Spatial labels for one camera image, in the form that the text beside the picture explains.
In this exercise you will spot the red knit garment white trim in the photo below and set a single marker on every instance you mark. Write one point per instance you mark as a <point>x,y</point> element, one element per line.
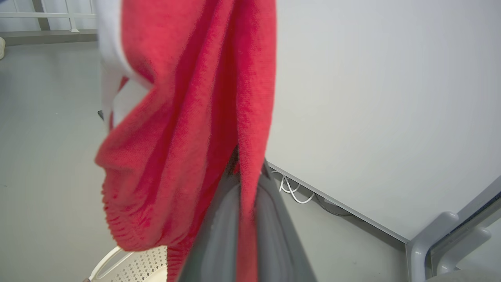
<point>188,98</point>

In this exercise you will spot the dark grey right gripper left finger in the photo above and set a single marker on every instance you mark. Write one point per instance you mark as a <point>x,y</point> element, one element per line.
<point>215,243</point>

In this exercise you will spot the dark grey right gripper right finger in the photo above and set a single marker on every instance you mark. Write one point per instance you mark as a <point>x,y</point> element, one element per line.
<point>278,246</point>

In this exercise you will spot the large white partition panel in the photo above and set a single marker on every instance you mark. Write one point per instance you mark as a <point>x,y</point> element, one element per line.
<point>372,98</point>

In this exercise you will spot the cream perforated laundry basket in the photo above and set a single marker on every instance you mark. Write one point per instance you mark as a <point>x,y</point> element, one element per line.
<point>145,268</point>

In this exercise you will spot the white metal railing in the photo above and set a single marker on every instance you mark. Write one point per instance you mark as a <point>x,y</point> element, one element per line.
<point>47,15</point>

